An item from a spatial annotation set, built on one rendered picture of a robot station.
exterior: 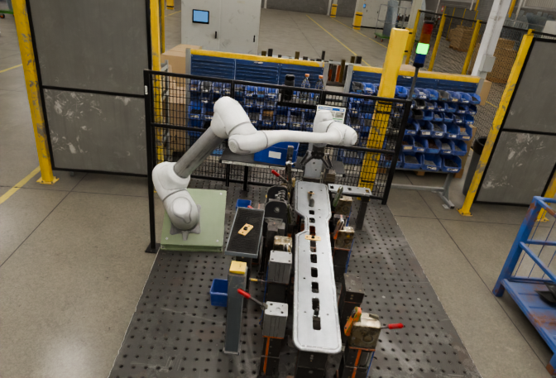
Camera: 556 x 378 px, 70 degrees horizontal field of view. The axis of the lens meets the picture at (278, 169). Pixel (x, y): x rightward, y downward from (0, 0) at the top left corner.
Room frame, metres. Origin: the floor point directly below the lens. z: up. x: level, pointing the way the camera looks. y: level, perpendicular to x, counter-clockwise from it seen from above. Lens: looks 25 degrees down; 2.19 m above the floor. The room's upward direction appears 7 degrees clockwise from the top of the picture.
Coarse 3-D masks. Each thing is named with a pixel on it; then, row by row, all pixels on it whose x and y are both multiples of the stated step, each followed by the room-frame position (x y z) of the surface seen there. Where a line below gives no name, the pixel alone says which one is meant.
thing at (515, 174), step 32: (544, 64) 4.07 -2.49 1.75; (512, 96) 4.04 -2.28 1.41; (544, 96) 4.08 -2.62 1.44; (512, 128) 4.07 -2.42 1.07; (544, 128) 4.11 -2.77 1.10; (480, 160) 4.06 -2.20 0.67; (512, 160) 4.10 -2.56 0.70; (544, 160) 4.13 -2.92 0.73; (480, 192) 4.08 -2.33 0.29; (512, 192) 4.12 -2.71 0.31; (544, 192) 4.12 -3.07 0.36
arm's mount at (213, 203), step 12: (192, 192) 2.14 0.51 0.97; (204, 192) 2.15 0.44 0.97; (216, 192) 2.16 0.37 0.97; (204, 204) 2.09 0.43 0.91; (216, 204) 2.10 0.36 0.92; (168, 216) 2.00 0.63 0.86; (204, 216) 2.04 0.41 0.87; (216, 216) 2.05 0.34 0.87; (168, 228) 1.95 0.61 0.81; (204, 228) 1.98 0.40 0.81; (216, 228) 1.99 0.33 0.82; (168, 240) 1.90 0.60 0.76; (180, 240) 1.91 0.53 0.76; (192, 240) 1.92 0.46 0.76; (204, 240) 1.93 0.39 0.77; (216, 240) 1.94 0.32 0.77
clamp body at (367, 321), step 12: (360, 324) 1.12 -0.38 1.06; (372, 324) 1.13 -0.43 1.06; (348, 336) 1.14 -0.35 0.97; (360, 336) 1.11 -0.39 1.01; (372, 336) 1.11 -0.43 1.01; (348, 348) 1.13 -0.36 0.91; (360, 348) 1.11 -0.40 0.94; (372, 348) 1.12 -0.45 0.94; (348, 360) 1.12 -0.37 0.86; (360, 360) 1.12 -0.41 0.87; (336, 372) 1.18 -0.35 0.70; (348, 372) 1.11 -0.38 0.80; (360, 372) 1.11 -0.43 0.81
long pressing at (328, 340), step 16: (304, 192) 2.24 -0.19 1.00; (320, 192) 2.27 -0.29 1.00; (304, 208) 2.03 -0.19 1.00; (320, 208) 2.06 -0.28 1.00; (304, 224) 1.86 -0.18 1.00; (320, 224) 1.88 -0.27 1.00; (304, 240) 1.71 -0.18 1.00; (304, 256) 1.57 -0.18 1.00; (320, 256) 1.59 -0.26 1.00; (304, 272) 1.46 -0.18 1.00; (320, 272) 1.47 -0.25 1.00; (304, 288) 1.35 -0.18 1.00; (320, 288) 1.36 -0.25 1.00; (304, 304) 1.25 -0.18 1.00; (320, 304) 1.26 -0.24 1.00; (336, 304) 1.28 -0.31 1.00; (304, 320) 1.17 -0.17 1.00; (320, 320) 1.18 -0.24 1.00; (336, 320) 1.19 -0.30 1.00; (304, 336) 1.09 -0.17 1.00; (320, 336) 1.10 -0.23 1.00; (336, 336) 1.11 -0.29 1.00; (320, 352) 1.03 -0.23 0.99; (336, 352) 1.04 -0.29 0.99
